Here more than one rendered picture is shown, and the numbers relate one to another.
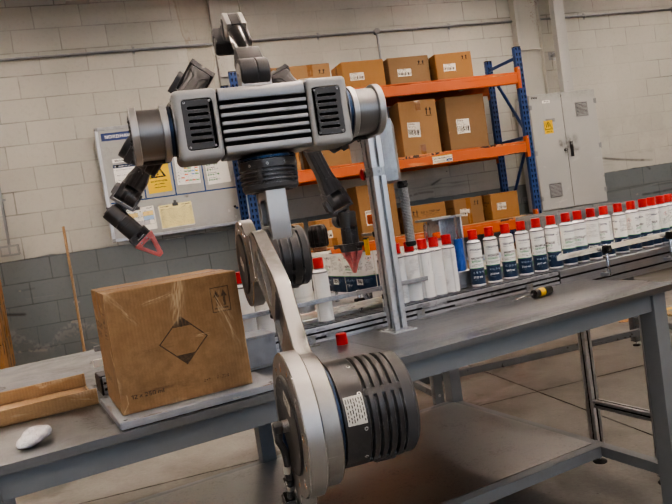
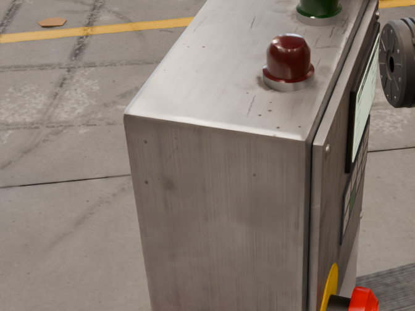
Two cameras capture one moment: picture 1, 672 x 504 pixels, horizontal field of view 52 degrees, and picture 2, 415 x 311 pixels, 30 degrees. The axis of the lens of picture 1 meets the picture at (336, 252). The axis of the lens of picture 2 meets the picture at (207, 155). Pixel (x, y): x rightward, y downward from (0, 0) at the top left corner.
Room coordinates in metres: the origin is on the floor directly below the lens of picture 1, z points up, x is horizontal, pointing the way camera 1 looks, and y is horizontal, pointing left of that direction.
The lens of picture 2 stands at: (2.54, -0.13, 1.68)
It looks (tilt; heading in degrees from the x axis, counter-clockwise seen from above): 37 degrees down; 193
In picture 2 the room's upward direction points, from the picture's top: 4 degrees counter-clockwise
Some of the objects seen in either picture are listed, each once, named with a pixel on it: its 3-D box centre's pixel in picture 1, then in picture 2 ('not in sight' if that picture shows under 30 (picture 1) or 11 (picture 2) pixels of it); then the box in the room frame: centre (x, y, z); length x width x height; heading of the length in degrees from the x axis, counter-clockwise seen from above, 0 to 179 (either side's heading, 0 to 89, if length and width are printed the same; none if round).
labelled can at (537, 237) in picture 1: (538, 245); not in sight; (2.55, -0.76, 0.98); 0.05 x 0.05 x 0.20
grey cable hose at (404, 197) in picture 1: (406, 213); not in sight; (2.18, -0.24, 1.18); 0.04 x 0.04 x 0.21
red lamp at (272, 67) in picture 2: not in sight; (288, 58); (2.21, -0.17, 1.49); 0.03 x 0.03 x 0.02
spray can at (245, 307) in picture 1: (245, 305); not in sight; (2.03, 0.29, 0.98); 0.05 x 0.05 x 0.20
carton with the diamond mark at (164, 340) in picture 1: (169, 335); not in sight; (1.63, 0.42, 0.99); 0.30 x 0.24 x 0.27; 115
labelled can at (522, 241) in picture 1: (523, 248); not in sight; (2.52, -0.69, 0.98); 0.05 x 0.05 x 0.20
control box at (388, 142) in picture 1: (380, 153); (268, 176); (2.17, -0.18, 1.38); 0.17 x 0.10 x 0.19; 172
